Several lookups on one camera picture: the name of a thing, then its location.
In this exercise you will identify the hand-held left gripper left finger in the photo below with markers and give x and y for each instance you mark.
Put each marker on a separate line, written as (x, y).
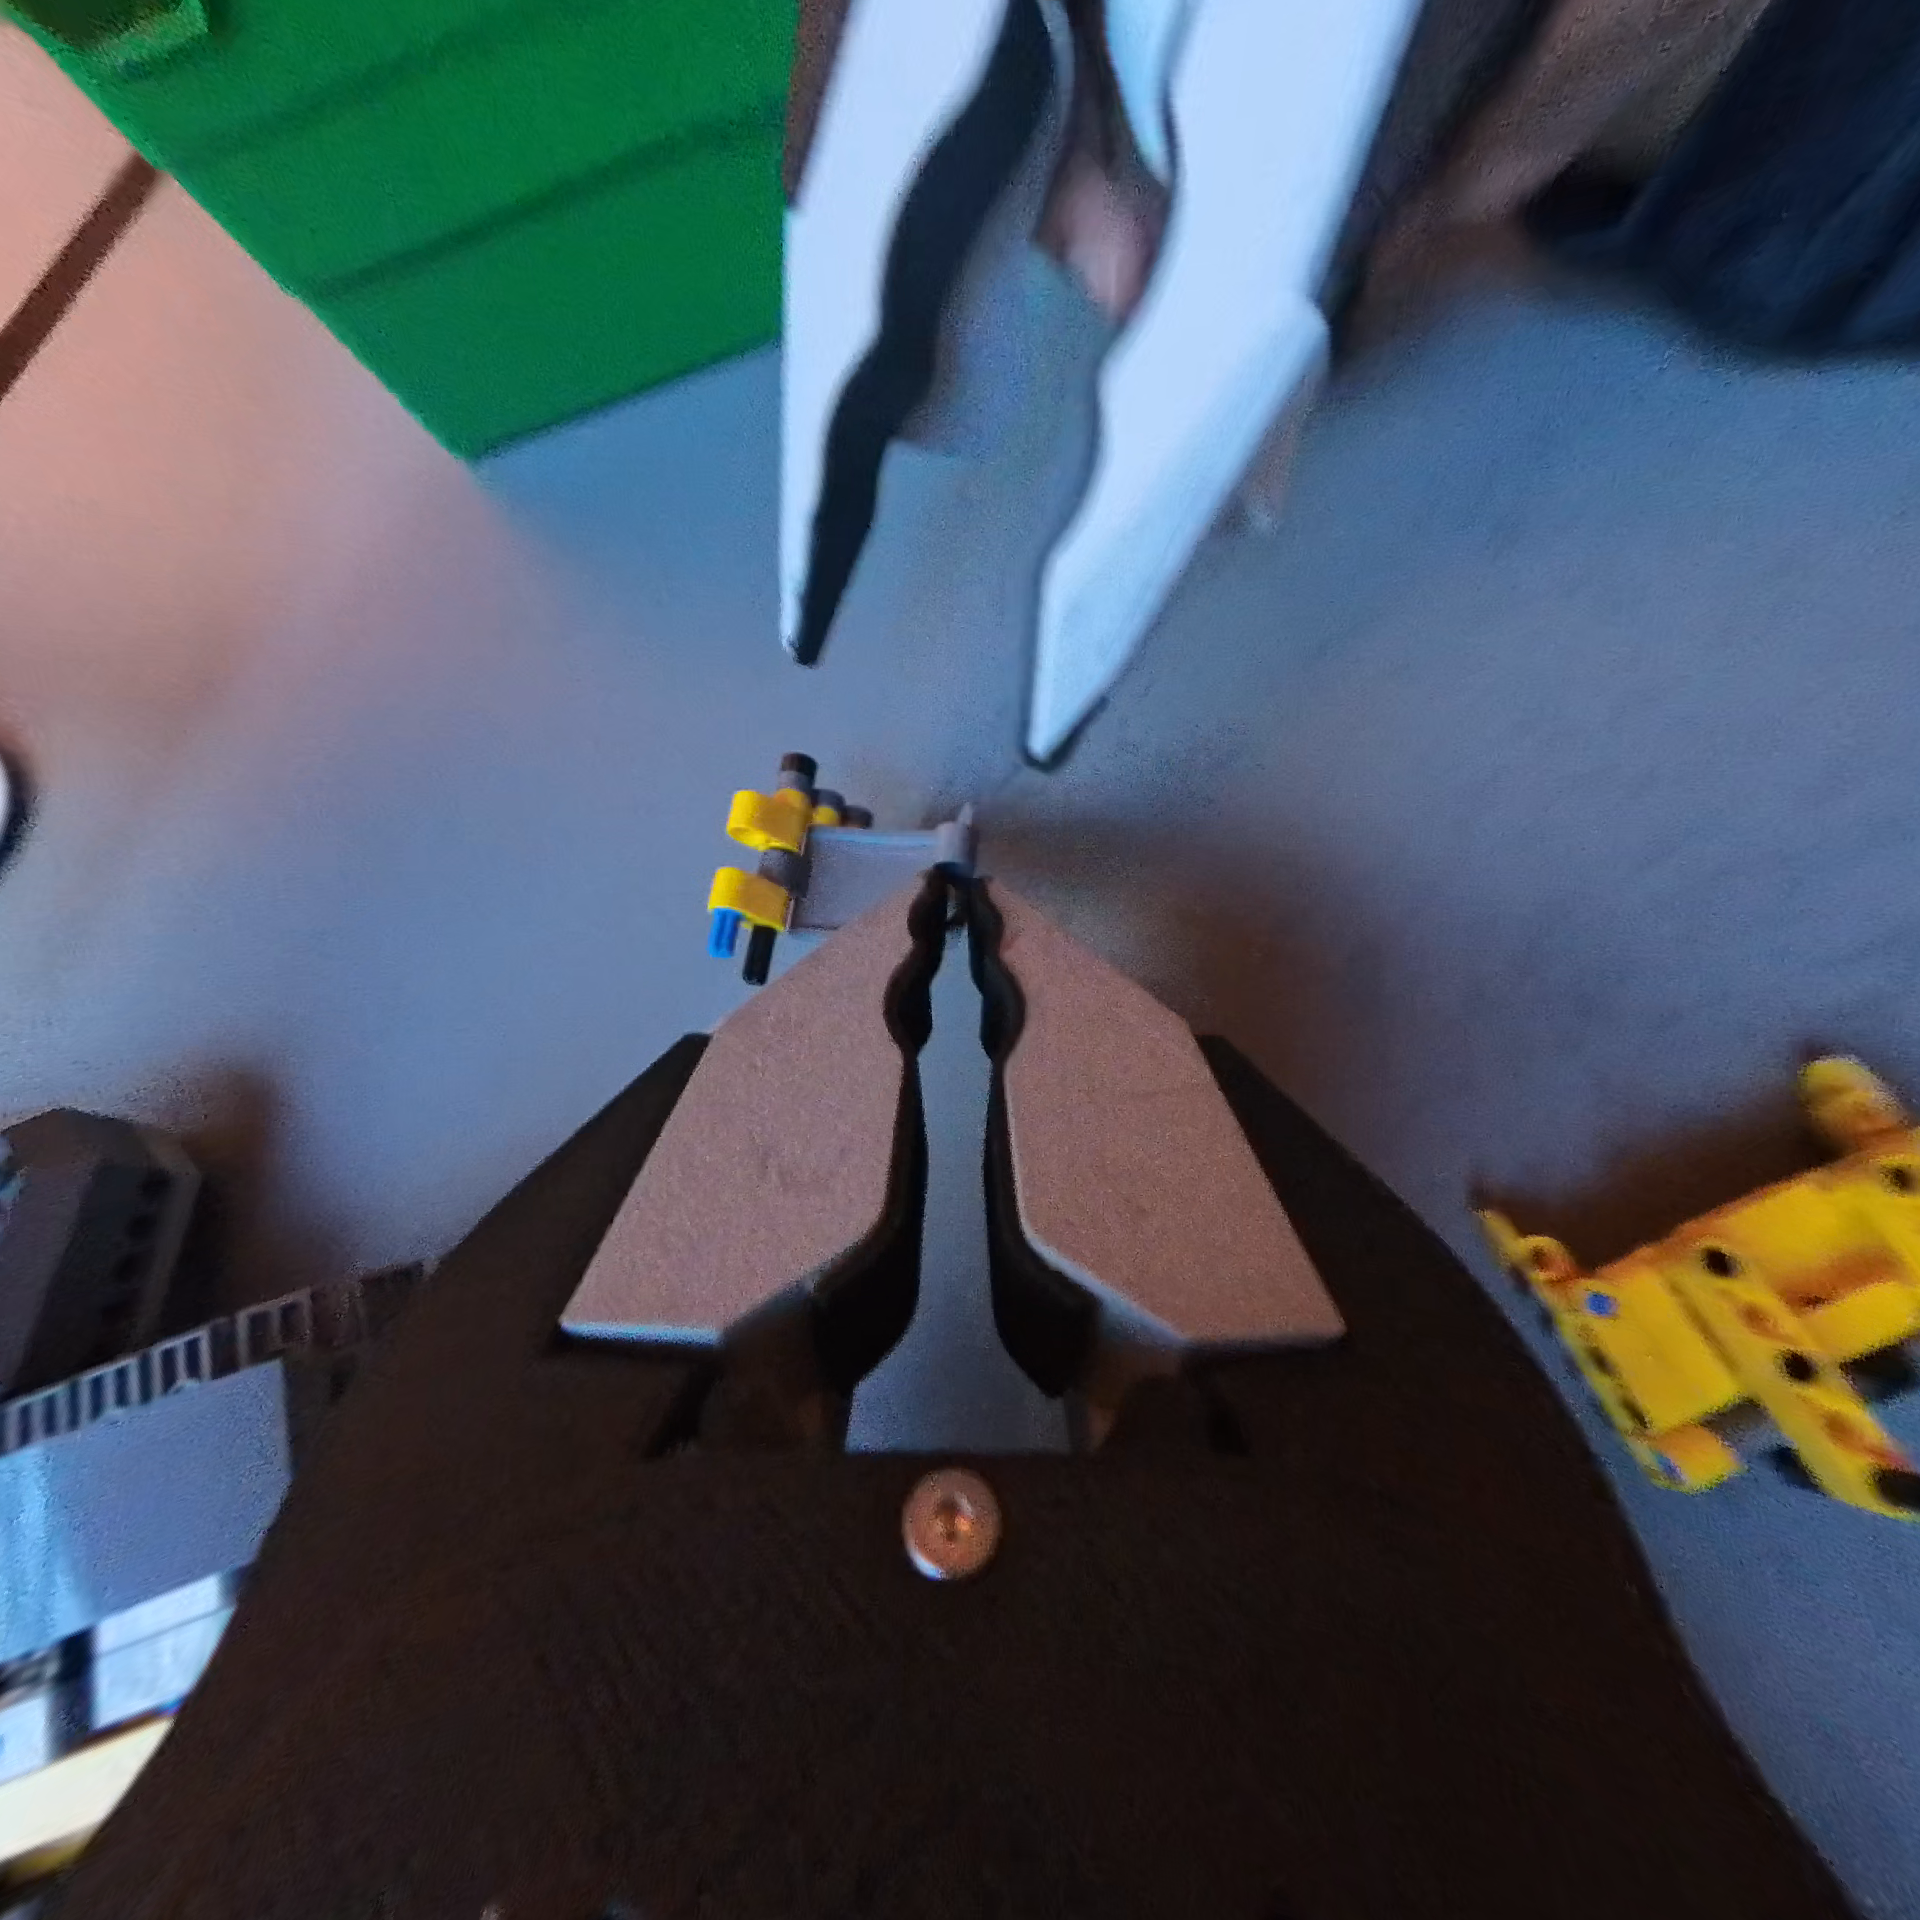
(749, 1184)

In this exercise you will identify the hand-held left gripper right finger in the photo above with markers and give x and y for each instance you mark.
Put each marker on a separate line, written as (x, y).
(1140, 1184)

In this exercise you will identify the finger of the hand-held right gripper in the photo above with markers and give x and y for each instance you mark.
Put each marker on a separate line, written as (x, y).
(844, 225)
(1245, 269)

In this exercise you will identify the small black yellow block assembly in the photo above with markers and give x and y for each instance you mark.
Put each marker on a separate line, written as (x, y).
(844, 886)

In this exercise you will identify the yellow block frame assembly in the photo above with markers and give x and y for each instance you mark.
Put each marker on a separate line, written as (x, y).
(1754, 1289)

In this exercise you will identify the person's right forearm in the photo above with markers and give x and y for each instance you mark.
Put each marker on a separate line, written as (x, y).
(1770, 176)

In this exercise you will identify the grey desk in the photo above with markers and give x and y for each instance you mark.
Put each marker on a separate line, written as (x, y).
(1425, 674)

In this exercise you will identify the person's right hand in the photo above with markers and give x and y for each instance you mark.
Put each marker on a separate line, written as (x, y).
(1557, 91)

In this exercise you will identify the green storage bin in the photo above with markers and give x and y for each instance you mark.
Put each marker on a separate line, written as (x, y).
(493, 195)

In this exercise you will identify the dark grey studded block shell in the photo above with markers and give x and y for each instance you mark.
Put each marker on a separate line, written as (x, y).
(90, 1245)

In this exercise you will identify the black yellow toy block vehicle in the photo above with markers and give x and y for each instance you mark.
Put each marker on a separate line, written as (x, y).
(137, 1502)

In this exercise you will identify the instruction sheet on stand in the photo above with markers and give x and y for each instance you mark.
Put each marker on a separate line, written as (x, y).
(5, 813)

